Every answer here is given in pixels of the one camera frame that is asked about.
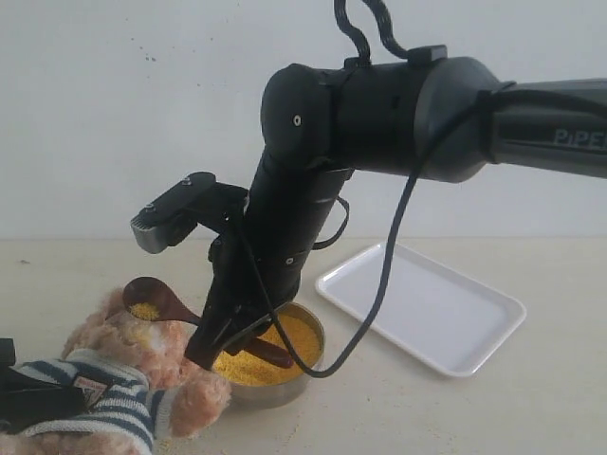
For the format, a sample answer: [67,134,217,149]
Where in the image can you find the white rectangular plastic tray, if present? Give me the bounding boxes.
[316,243,526,378]

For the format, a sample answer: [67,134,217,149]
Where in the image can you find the black camera cable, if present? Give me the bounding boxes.
[227,0,518,379]

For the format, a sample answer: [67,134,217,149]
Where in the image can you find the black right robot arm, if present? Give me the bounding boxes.
[185,57,606,369]

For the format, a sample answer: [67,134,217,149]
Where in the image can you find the steel bowl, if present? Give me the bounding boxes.
[230,302,325,409]

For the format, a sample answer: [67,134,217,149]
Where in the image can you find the dark brown wooden spoon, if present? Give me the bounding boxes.
[122,276,294,369]

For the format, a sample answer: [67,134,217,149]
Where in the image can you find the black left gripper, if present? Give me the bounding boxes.
[1,337,86,422]

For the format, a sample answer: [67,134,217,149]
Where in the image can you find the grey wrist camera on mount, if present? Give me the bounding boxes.
[130,172,248,254]

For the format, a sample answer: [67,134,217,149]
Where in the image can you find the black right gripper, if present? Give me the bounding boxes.
[185,223,294,371]

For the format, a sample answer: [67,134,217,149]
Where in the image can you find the yellow millet grains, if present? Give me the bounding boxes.
[213,314,322,387]

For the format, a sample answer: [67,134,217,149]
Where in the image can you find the beige teddy bear striped sweater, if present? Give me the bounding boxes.
[1,288,231,454]

